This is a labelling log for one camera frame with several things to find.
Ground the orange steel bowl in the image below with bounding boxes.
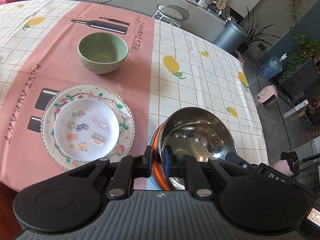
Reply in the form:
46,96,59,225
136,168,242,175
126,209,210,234
151,107,238,190

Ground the small white sticker plate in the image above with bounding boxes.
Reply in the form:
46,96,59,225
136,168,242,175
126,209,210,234
54,98,119,162

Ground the clear glass floral plate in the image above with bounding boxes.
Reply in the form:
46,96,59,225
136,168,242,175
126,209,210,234
40,83,135,170

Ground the green ceramic bowl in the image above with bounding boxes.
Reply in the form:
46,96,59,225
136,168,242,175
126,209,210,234
78,32,129,75

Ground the pink space heater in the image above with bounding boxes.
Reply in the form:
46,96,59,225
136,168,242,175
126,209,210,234
258,85,278,107

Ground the checked lemon tablecloth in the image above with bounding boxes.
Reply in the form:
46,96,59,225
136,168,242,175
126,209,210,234
1,0,268,191

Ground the dark grey cabinet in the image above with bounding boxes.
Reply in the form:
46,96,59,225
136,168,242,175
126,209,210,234
271,59,319,103

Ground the blue water jug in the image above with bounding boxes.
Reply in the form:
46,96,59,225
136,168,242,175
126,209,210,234
260,54,287,80

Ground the grey round trash bin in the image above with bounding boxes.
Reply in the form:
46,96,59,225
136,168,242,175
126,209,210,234
214,21,247,54

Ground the potted long-leaf plant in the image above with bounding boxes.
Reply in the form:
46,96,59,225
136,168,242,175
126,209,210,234
237,7,280,55

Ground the hanging ivy plant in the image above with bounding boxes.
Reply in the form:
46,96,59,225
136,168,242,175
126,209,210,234
282,0,319,80

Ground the small grey stool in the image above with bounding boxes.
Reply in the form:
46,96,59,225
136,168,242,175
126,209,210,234
152,5,189,28

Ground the round paper fan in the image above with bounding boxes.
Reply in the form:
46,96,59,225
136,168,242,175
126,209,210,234
215,0,226,10

